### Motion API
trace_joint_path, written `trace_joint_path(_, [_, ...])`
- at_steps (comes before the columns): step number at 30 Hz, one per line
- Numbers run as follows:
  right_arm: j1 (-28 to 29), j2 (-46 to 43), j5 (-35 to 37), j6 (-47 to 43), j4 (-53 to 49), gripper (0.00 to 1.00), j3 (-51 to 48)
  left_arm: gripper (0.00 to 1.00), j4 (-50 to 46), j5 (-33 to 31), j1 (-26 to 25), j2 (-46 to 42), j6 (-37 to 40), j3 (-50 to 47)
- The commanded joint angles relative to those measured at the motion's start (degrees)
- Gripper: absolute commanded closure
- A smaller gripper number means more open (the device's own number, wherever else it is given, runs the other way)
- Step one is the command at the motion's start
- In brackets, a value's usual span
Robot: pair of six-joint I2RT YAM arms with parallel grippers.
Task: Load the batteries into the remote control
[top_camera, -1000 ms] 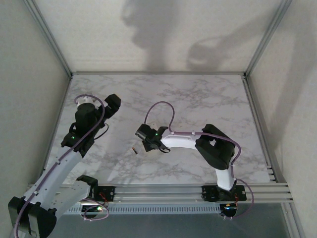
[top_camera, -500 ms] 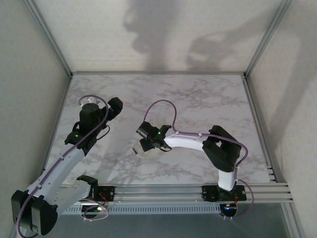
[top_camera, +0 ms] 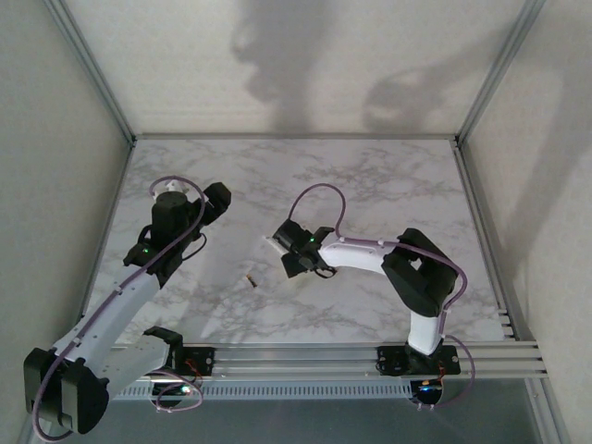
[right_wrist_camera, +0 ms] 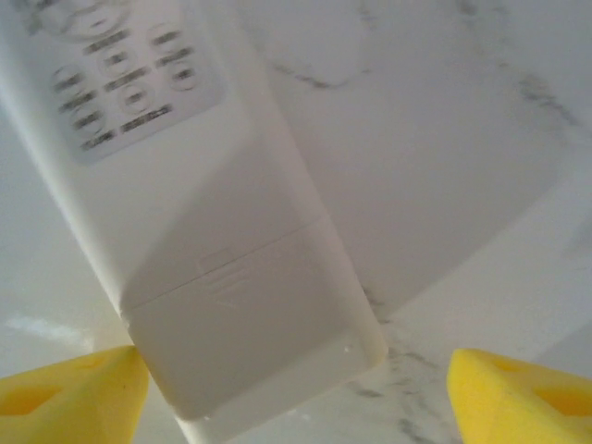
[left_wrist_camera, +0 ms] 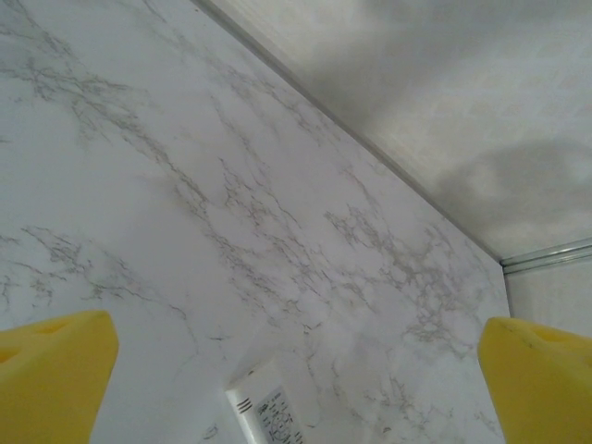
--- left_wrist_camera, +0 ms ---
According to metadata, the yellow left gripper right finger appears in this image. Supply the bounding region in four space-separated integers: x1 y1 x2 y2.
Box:
479 316 592 444

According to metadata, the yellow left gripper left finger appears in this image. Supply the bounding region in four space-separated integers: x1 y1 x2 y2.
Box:
0 310 120 444

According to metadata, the aluminium frame post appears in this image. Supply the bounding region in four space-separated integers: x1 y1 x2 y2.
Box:
500 239 592 278

